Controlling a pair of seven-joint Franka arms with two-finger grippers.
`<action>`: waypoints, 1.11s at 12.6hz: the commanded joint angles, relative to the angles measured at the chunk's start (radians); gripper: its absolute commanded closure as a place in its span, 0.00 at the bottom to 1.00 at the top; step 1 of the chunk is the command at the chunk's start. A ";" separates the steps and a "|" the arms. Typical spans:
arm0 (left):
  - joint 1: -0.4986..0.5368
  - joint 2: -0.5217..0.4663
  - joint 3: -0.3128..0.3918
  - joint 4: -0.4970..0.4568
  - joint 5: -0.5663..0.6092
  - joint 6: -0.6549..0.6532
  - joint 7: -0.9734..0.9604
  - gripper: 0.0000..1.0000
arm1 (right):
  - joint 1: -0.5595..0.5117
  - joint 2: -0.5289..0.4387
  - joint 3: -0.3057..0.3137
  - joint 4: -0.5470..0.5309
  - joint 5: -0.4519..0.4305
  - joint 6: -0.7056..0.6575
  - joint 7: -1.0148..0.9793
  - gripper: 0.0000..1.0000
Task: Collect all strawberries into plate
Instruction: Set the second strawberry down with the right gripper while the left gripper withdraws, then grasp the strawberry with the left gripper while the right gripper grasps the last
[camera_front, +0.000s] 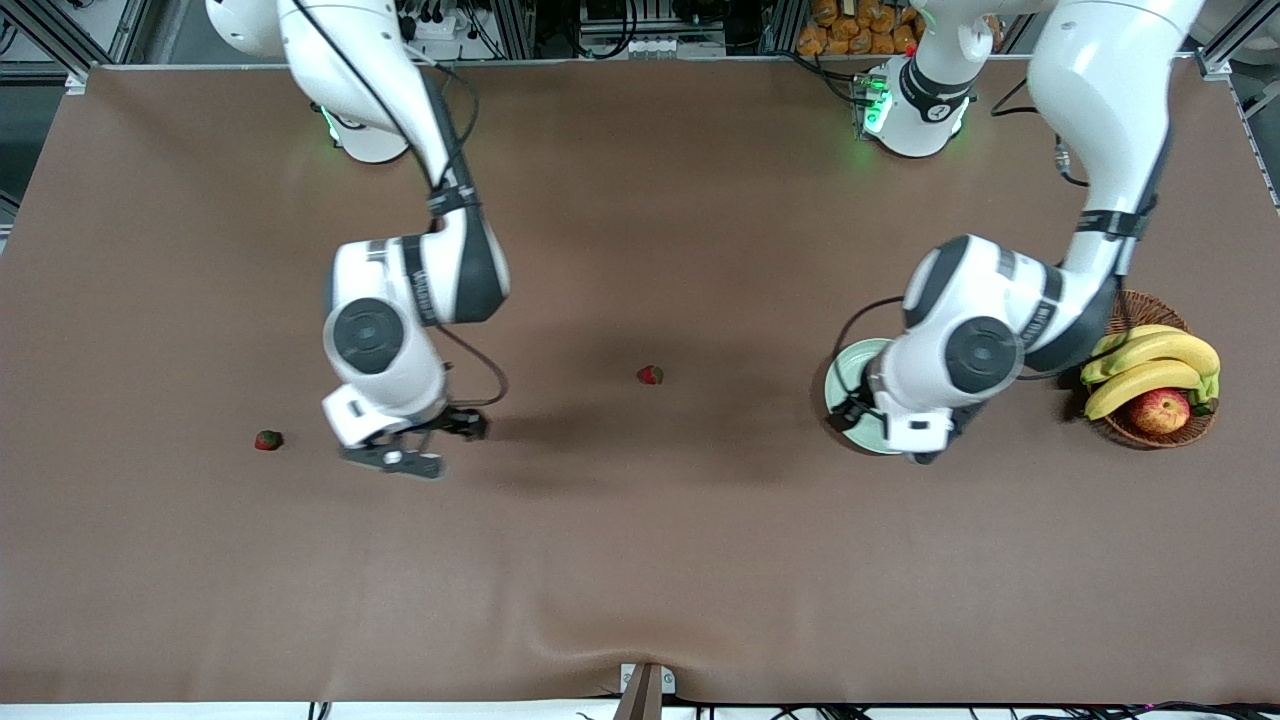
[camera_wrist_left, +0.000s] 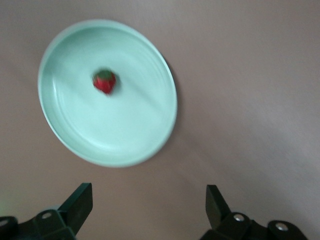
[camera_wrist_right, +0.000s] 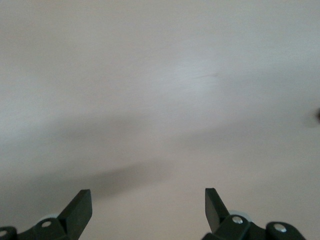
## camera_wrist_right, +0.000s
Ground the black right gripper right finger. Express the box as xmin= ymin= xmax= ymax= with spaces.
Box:
xmin=202 ymin=187 xmax=306 ymax=240

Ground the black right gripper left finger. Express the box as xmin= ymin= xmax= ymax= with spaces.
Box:
xmin=0 ymin=189 xmax=93 ymax=240

